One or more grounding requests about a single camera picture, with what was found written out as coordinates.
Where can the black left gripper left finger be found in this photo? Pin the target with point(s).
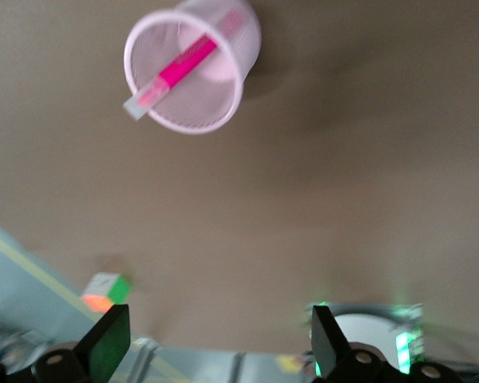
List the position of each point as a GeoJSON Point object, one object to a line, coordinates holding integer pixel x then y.
{"type": "Point", "coordinates": [108, 343]}

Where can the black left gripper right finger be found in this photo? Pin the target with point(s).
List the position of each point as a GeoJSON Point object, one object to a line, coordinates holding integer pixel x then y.
{"type": "Point", "coordinates": [327, 343]}

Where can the pink marker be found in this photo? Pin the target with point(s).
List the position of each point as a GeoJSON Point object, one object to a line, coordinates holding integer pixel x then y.
{"type": "Point", "coordinates": [183, 65]}

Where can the colourful puzzle cube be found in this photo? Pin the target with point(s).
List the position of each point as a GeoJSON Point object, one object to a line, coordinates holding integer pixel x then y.
{"type": "Point", "coordinates": [109, 291]}

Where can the white mesh pen cup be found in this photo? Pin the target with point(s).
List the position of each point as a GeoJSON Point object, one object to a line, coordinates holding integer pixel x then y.
{"type": "Point", "coordinates": [207, 99]}

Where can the aluminium frame profile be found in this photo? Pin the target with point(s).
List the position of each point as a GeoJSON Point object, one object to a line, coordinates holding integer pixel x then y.
{"type": "Point", "coordinates": [145, 355]}

